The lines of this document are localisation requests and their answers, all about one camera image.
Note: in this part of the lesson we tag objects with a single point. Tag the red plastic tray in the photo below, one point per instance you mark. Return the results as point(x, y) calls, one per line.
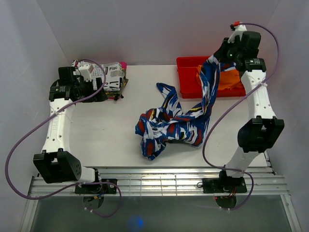
point(189, 86)

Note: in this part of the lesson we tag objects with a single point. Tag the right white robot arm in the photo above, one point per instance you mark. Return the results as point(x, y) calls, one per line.
point(263, 127)

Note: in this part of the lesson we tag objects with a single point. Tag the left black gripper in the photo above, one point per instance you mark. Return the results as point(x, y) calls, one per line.
point(101, 96)

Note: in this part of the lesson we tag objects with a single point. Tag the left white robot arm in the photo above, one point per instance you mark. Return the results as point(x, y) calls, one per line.
point(56, 163)

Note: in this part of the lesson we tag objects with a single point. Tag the aluminium frame rail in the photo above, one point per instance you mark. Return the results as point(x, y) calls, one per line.
point(183, 181)

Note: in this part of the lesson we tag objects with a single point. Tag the newspaper print folded trousers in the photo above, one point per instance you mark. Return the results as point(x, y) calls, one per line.
point(115, 75)

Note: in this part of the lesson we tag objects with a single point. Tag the pink folded garment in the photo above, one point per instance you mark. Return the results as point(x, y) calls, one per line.
point(123, 64)

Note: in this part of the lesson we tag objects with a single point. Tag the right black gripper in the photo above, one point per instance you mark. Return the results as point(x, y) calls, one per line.
point(218, 54)

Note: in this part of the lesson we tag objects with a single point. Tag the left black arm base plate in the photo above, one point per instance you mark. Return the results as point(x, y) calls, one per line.
point(97, 189)

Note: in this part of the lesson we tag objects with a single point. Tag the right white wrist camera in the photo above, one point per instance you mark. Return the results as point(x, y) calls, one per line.
point(238, 28)

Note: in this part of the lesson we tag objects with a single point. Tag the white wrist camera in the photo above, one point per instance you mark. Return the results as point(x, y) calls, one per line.
point(238, 28)
point(85, 71)

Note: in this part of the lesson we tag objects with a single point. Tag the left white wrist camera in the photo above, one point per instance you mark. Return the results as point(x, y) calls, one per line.
point(85, 71)

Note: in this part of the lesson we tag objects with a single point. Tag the blue white patterned trousers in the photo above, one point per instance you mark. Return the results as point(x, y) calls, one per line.
point(168, 123)

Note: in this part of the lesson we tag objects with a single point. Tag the orange trousers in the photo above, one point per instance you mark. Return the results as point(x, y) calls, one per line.
point(229, 79)

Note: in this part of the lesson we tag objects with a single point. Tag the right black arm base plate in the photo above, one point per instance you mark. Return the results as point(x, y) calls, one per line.
point(220, 185)

